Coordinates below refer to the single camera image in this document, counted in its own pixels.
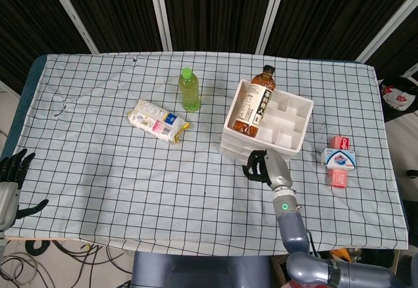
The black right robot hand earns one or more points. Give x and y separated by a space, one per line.
277 170

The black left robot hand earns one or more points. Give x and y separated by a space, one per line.
8 200

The clear plastic drawer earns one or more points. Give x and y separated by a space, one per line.
232 153
232 146
233 140

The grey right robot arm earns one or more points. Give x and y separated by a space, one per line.
294 229

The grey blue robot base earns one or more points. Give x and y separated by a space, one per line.
196 271

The pink small block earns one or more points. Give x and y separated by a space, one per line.
338 178

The white blue soap box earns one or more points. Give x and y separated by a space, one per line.
339 160

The red small carton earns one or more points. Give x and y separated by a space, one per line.
339 142

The brown tea bottle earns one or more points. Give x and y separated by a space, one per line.
254 103

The green plastic bottle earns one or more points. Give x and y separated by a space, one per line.
189 95

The blue table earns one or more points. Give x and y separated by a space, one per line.
27 85

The white black grid tablecloth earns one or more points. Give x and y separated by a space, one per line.
130 186

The white snack packet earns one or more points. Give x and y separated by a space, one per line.
156 121

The dark equipment beside table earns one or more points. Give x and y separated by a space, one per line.
411 209

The black bag with red print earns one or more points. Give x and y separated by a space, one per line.
398 98

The white compartment tray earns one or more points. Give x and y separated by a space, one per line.
294 105

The white partition post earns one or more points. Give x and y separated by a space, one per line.
160 13
271 13
387 26
70 13

